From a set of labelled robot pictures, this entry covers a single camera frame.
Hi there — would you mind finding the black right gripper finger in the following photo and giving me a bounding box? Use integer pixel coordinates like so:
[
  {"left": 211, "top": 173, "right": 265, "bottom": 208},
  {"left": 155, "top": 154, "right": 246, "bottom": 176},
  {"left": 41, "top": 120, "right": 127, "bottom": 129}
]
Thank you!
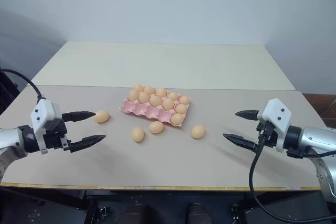
[
  {"left": 235, "top": 110, "right": 261, "bottom": 122},
  {"left": 222, "top": 133, "right": 257, "bottom": 152}
]

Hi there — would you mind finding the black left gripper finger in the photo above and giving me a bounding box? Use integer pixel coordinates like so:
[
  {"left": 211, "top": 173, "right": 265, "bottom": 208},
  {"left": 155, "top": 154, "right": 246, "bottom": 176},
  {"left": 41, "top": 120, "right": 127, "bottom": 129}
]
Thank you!
[
  {"left": 61, "top": 111, "right": 97, "bottom": 123},
  {"left": 69, "top": 134, "right": 107, "bottom": 154}
]

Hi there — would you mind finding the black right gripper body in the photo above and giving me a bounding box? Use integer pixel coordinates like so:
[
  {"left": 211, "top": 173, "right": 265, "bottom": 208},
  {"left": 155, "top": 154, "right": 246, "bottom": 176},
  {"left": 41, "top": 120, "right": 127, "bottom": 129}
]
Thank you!
[{"left": 254, "top": 120, "right": 278, "bottom": 152}]

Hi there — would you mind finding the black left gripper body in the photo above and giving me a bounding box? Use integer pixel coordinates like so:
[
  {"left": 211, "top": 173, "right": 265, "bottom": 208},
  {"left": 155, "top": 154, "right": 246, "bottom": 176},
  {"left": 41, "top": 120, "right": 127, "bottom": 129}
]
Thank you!
[{"left": 43, "top": 113, "right": 73, "bottom": 154}]

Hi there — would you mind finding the pink egg tray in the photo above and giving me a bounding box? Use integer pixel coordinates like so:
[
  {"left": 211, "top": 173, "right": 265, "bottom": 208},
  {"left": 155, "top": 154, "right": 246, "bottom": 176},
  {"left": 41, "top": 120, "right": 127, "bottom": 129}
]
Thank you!
[{"left": 118, "top": 87, "right": 191, "bottom": 130}]

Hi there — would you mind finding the dark object beside table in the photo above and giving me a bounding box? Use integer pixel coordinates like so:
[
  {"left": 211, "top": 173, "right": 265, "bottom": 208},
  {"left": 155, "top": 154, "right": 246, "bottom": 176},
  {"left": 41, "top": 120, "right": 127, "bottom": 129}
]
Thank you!
[{"left": 0, "top": 68, "right": 21, "bottom": 116}]

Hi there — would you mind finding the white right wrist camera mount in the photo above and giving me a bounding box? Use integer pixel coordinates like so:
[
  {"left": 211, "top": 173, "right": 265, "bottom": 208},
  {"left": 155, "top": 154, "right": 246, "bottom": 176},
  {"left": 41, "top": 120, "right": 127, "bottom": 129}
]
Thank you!
[{"left": 256, "top": 98, "right": 293, "bottom": 153}]

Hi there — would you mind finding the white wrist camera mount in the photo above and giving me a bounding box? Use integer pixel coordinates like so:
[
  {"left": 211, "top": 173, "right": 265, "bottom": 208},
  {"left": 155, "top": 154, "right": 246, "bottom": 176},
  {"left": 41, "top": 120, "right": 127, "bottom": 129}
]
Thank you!
[
  {"left": 256, "top": 98, "right": 293, "bottom": 153},
  {"left": 30, "top": 99, "right": 61, "bottom": 155}
]

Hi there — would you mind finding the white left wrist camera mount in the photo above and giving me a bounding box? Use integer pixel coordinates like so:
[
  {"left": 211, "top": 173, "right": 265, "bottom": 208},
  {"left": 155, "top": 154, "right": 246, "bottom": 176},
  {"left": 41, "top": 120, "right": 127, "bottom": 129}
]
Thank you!
[{"left": 30, "top": 99, "right": 61, "bottom": 155}]

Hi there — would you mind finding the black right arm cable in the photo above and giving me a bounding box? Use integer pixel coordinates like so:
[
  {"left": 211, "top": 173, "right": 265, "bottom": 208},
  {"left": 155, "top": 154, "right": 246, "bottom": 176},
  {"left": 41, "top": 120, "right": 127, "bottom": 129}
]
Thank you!
[{"left": 248, "top": 121, "right": 336, "bottom": 223}]

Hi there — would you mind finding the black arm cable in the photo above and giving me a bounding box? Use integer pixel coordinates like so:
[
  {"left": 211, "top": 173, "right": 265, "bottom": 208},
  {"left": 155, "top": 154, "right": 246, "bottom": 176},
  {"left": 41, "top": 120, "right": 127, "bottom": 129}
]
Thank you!
[
  {"left": 0, "top": 69, "right": 44, "bottom": 102},
  {"left": 248, "top": 121, "right": 336, "bottom": 223}
]

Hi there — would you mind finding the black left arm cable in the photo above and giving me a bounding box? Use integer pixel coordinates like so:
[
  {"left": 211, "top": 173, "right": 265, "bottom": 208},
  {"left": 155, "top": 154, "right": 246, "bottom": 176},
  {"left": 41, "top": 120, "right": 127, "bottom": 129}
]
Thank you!
[{"left": 0, "top": 69, "right": 44, "bottom": 102}]

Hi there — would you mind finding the black table frame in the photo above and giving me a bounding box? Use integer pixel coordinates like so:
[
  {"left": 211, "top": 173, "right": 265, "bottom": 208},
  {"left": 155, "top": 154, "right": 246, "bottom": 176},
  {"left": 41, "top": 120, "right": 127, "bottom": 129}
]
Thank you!
[{"left": 0, "top": 186, "right": 325, "bottom": 224}]

